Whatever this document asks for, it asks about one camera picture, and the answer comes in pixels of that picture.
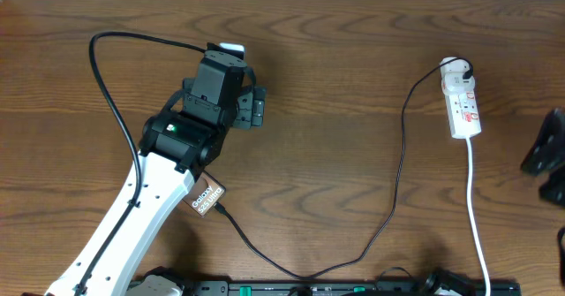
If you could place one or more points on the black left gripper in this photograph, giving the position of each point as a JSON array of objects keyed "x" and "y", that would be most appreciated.
[{"x": 252, "y": 115}]

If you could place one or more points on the white USB charger plug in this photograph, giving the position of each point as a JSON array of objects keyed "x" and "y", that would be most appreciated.
[{"x": 456, "y": 65}]

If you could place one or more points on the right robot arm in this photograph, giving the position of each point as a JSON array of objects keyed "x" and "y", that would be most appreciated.
[{"x": 547, "y": 156}]

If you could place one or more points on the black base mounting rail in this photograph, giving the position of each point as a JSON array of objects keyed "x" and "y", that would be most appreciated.
[{"x": 162, "y": 281}]

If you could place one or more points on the white power strip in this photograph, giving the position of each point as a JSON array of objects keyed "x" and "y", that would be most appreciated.
[{"x": 461, "y": 104}]

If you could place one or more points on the bronze Galaxy smartphone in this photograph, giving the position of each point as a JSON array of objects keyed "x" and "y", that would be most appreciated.
[{"x": 205, "y": 193}]

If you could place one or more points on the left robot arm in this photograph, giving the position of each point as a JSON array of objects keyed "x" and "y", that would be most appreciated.
[{"x": 176, "y": 146}]

